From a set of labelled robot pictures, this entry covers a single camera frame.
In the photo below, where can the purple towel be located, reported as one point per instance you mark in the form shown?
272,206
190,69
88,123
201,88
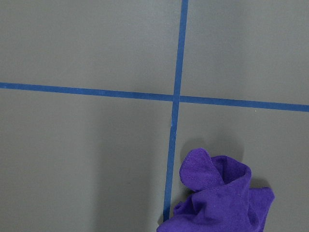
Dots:
221,199

